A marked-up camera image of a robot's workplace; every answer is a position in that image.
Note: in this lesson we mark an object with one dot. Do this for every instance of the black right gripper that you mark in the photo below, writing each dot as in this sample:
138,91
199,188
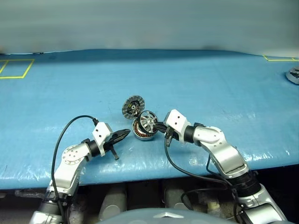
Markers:
168,135

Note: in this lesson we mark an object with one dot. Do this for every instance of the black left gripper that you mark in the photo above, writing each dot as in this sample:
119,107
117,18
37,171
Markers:
109,144

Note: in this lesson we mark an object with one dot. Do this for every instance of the black silver rotor wheel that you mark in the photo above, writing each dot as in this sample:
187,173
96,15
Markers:
147,123

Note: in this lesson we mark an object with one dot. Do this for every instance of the grey motor housing copper windings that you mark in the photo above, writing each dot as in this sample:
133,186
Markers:
138,133

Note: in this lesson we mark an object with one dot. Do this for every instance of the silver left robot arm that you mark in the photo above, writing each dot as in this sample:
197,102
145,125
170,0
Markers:
70,163

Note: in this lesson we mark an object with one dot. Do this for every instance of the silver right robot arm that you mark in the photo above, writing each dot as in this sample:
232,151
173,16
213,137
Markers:
224,151

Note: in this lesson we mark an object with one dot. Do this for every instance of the grey motor rotor disc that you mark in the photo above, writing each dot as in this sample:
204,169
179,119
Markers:
129,103

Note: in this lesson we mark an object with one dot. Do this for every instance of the silver metal part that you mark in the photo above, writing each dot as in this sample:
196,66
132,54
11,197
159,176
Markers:
293,75

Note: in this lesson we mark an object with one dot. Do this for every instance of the blue plastic table cover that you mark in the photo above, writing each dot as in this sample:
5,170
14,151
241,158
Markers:
163,81

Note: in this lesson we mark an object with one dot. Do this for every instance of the grey rounded shape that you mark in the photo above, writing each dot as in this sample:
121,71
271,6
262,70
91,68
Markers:
177,198
113,203

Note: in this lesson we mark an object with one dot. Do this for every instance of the grey-blue robot torso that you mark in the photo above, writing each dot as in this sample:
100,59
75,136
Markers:
140,217

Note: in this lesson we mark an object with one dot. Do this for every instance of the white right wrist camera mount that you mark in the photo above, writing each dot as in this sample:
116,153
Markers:
177,120

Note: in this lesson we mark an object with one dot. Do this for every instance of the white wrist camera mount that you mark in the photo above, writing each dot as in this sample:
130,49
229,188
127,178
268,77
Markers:
177,120
101,133

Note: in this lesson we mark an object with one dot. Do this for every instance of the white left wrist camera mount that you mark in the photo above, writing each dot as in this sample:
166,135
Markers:
101,133

